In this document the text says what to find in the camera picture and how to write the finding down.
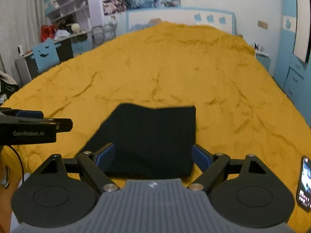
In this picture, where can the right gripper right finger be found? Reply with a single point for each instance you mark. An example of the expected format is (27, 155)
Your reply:
(201, 157)

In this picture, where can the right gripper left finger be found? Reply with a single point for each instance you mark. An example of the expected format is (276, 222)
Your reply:
(104, 157)

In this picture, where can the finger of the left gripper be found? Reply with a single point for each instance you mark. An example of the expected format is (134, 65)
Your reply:
(22, 113)
(62, 124)

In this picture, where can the black pants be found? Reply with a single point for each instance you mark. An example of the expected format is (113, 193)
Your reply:
(149, 143)

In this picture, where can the pile of clothes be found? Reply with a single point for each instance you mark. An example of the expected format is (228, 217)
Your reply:
(8, 87)

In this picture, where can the white desk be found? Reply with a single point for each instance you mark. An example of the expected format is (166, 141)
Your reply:
(71, 46)

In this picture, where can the yellow bed cover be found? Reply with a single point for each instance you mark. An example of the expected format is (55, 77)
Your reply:
(255, 132)

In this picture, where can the blue smiley chair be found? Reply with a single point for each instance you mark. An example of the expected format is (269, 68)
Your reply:
(45, 55)

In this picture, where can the red bag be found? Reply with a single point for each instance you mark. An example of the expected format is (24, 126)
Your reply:
(48, 31)

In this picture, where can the white globe lamp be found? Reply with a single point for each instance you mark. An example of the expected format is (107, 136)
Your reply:
(75, 28)

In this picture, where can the white curtain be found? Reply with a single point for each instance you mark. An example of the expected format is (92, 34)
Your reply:
(21, 21)

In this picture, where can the smartphone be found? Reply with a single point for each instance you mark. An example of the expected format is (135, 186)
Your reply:
(303, 193)

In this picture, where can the metal chair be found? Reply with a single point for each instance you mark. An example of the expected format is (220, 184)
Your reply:
(105, 32)

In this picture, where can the blue nightstand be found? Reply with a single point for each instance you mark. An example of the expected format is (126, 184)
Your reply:
(262, 56)

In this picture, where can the blue wardrobe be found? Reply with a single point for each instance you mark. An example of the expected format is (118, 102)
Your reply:
(292, 71)

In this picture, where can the white blue headboard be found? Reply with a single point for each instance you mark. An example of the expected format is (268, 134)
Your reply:
(220, 19)

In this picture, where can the wardrobe mirror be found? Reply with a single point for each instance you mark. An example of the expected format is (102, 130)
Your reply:
(302, 39)

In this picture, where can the white camera device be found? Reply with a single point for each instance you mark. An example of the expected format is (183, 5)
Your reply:
(20, 50)

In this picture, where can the wall shelf unit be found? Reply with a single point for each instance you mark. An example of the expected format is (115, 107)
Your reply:
(63, 13)

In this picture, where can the wall posters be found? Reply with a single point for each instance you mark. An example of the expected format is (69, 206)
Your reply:
(111, 7)

